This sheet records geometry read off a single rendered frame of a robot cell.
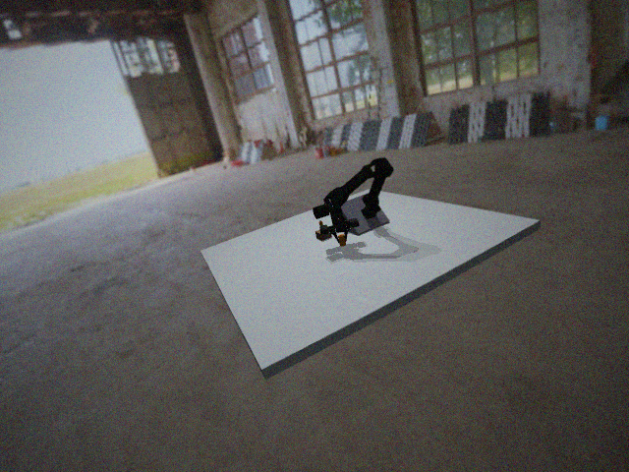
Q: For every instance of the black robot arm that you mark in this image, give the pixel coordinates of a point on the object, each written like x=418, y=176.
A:
x=340, y=195

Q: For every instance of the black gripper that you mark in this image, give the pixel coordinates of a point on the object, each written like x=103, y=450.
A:
x=324, y=228

